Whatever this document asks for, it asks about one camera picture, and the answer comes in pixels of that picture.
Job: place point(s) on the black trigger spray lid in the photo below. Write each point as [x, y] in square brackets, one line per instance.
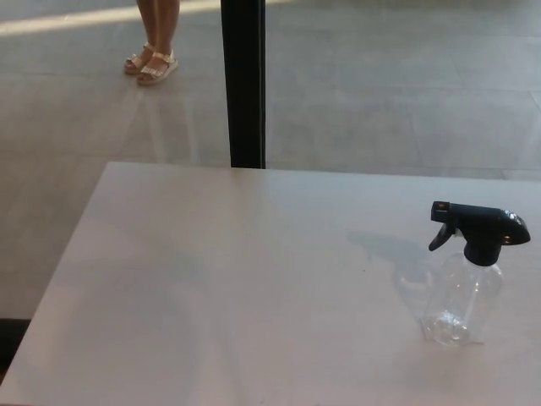
[482, 228]

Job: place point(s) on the clear plastic spray bottle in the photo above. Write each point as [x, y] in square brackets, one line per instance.
[465, 304]

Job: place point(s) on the person's bare legs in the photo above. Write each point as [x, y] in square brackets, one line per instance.
[158, 23]

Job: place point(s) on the black vertical frame post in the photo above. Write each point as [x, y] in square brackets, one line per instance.
[245, 84]

